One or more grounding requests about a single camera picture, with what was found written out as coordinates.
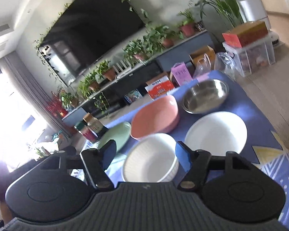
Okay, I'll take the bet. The green plate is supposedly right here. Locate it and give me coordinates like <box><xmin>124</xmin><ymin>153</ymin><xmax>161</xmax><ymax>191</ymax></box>
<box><xmin>97</xmin><ymin>121</ymin><xmax>131</xmax><ymax>152</ymax></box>

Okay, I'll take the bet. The white smooth bowl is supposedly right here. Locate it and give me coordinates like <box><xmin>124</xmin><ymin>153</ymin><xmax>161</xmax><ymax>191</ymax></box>
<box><xmin>184</xmin><ymin>112</ymin><xmax>247</xmax><ymax>156</ymax></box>

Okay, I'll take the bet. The white ribbed bowl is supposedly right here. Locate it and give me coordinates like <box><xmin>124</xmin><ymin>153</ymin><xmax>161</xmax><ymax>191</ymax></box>
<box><xmin>122</xmin><ymin>133</ymin><xmax>179</xmax><ymax>182</ymax></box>

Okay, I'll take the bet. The pink square bowl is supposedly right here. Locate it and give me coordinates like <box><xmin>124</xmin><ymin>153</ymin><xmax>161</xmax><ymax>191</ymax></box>
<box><xmin>130</xmin><ymin>95</ymin><xmax>180</xmax><ymax>140</ymax></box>

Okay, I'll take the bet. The stainless steel bowl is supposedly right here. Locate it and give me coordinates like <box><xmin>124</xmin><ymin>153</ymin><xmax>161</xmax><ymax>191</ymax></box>
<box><xmin>182</xmin><ymin>79</ymin><xmax>229</xmax><ymax>114</ymax></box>

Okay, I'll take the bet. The soy sauce bottle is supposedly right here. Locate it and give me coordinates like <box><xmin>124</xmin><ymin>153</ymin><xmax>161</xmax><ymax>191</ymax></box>
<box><xmin>83</xmin><ymin>113</ymin><xmax>108</xmax><ymax>139</ymax></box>

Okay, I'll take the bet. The pink spice shaker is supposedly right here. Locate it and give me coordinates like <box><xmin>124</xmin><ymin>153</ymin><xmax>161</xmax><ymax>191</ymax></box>
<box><xmin>74</xmin><ymin>121</ymin><xmax>97</xmax><ymax>143</ymax></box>

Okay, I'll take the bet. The red flower plant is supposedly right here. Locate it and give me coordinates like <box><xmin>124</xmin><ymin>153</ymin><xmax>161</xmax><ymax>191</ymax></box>
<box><xmin>46</xmin><ymin>92</ymin><xmax>68</xmax><ymax>119</ymax></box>

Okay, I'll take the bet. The dark tv cabinet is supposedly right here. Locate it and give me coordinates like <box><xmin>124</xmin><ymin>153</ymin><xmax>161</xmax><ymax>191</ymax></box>
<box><xmin>62</xmin><ymin>30</ymin><xmax>214</xmax><ymax>127</ymax></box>

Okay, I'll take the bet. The potted plant terracotta pot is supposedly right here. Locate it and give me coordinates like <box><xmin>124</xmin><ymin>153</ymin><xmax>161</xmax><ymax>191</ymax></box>
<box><xmin>96</xmin><ymin>59</ymin><xmax>116</xmax><ymax>81</ymax></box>

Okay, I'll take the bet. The pink carton box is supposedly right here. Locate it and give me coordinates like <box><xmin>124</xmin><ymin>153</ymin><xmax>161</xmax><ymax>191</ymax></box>
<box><xmin>170</xmin><ymin>62</ymin><xmax>193</xmax><ymax>86</ymax></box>

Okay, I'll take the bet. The white router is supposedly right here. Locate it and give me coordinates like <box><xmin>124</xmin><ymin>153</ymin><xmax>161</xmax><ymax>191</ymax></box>
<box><xmin>112</xmin><ymin>60</ymin><xmax>132</xmax><ymax>75</ymax></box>

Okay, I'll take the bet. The open brown cardboard box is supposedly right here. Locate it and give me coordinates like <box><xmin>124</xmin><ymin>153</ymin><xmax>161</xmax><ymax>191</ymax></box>
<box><xmin>189</xmin><ymin>45</ymin><xmax>216</xmax><ymax>70</ymax></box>

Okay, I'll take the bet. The clear plastic storage bin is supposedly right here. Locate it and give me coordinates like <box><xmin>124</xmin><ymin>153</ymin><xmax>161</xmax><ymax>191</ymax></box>
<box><xmin>222</xmin><ymin>36</ymin><xmax>276</xmax><ymax>77</ymax></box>

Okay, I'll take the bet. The grey curtain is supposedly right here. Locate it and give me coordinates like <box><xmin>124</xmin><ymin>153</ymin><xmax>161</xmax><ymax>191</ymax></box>
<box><xmin>0</xmin><ymin>52</ymin><xmax>72</xmax><ymax>137</ymax></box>

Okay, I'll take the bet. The red cardboard box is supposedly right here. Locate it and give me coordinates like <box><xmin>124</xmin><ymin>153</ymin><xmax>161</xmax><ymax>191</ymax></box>
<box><xmin>222</xmin><ymin>21</ymin><xmax>268</xmax><ymax>48</ymax></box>

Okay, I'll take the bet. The potted plant red pot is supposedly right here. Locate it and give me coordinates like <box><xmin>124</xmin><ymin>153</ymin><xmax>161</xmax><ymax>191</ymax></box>
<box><xmin>177</xmin><ymin>0</ymin><xmax>196</xmax><ymax>38</ymax></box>

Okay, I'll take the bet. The large leafy floor plant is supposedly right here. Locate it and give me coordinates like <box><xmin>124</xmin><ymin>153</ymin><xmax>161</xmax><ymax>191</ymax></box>
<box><xmin>195</xmin><ymin>0</ymin><xmax>243</xmax><ymax>28</ymax></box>

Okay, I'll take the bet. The white air purifier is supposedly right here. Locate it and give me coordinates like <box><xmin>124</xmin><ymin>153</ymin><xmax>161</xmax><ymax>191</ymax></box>
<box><xmin>238</xmin><ymin>0</ymin><xmax>271</xmax><ymax>30</ymax></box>

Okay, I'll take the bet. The wall television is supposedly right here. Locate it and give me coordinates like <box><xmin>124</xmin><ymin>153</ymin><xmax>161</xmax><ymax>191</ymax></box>
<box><xmin>36</xmin><ymin>0</ymin><xmax>145</xmax><ymax>86</ymax></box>

